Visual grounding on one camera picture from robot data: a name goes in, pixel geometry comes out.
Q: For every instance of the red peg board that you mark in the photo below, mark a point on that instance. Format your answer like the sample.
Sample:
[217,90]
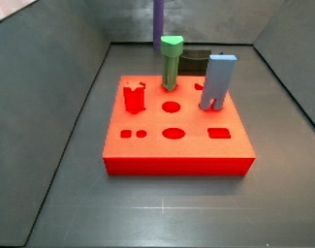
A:
[173,138]

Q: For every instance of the light blue arch peg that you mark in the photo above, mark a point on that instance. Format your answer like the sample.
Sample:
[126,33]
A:
[218,75]

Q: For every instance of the purple round peg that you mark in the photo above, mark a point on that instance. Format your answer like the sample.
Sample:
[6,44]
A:
[157,22]

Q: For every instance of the green triangular peg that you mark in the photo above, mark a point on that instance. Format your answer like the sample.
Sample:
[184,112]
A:
[170,50]

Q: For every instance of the red star peg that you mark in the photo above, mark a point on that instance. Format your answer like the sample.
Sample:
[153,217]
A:
[133,95]

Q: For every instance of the black peg holder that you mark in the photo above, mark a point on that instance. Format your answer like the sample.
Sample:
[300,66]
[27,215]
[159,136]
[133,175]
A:
[193,62]

